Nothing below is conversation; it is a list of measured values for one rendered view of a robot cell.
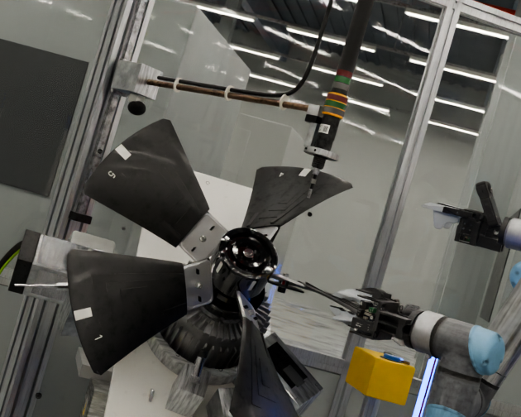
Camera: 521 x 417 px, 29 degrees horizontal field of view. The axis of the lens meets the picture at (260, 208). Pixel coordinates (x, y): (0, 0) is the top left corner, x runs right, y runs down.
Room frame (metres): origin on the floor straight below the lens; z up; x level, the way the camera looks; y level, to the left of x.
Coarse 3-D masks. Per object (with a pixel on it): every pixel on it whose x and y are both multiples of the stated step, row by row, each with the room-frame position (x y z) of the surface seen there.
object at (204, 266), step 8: (192, 264) 1.91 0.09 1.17; (200, 264) 1.92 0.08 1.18; (208, 264) 1.93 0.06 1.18; (184, 272) 1.90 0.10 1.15; (192, 272) 1.91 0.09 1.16; (200, 272) 1.92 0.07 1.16; (208, 272) 1.94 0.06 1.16; (192, 280) 1.92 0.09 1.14; (200, 280) 1.93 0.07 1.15; (208, 280) 1.94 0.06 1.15; (192, 288) 1.92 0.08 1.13; (208, 288) 1.94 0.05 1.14; (192, 296) 1.93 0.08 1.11; (200, 296) 1.94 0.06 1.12; (208, 296) 1.95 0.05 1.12; (192, 304) 1.93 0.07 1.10; (200, 304) 1.94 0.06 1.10
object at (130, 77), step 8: (120, 64) 2.42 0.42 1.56; (128, 64) 2.40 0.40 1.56; (136, 64) 2.38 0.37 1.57; (120, 72) 2.41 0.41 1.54; (128, 72) 2.39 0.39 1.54; (136, 72) 2.37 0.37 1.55; (144, 72) 2.38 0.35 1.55; (152, 72) 2.39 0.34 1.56; (160, 72) 2.41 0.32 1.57; (112, 80) 2.42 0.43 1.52; (120, 80) 2.41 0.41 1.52; (128, 80) 2.38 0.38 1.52; (136, 80) 2.37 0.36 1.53; (144, 80) 2.38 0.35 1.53; (112, 88) 2.42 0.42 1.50; (120, 88) 2.40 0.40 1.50; (128, 88) 2.38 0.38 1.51; (136, 88) 2.37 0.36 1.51; (144, 88) 2.39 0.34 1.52; (152, 88) 2.40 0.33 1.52; (144, 96) 2.40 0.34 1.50; (152, 96) 2.41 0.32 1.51
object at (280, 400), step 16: (256, 336) 1.89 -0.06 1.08; (240, 352) 1.80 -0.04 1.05; (256, 352) 1.85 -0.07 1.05; (240, 368) 1.78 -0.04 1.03; (256, 368) 1.82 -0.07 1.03; (272, 368) 1.90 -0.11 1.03; (240, 384) 1.76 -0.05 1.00; (256, 384) 1.80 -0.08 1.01; (272, 384) 1.85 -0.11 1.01; (240, 400) 1.74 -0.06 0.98; (256, 400) 1.77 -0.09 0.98; (272, 400) 1.82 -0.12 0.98; (288, 400) 1.89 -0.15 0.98; (240, 416) 1.72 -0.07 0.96; (256, 416) 1.76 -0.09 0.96; (272, 416) 1.79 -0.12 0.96; (288, 416) 1.85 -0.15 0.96
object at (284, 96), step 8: (328, 8) 2.06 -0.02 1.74; (328, 16) 2.06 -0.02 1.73; (320, 32) 2.06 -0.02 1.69; (320, 40) 2.06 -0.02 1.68; (312, 56) 2.06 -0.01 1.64; (312, 64) 2.06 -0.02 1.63; (168, 80) 2.34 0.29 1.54; (176, 80) 2.31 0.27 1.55; (184, 80) 2.30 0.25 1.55; (304, 80) 2.07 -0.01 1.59; (208, 88) 2.25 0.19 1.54; (216, 88) 2.23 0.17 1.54; (224, 88) 2.21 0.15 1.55; (232, 88) 2.20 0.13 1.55; (296, 88) 2.07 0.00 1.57; (224, 96) 2.20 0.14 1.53; (264, 96) 2.13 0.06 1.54; (272, 96) 2.11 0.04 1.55; (280, 96) 2.10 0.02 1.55; (288, 96) 2.09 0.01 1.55; (280, 104) 2.08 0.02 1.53
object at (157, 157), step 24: (168, 120) 2.06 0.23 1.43; (120, 144) 2.04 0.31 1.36; (144, 144) 2.04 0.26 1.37; (168, 144) 2.04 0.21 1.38; (96, 168) 2.03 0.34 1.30; (120, 168) 2.03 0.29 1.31; (144, 168) 2.02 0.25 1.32; (168, 168) 2.02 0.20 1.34; (96, 192) 2.03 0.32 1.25; (120, 192) 2.02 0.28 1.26; (144, 192) 2.02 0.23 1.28; (168, 192) 2.01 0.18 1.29; (192, 192) 2.00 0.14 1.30; (144, 216) 2.02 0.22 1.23; (168, 216) 2.01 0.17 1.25; (192, 216) 2.00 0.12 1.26; (168, 240) 2.01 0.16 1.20
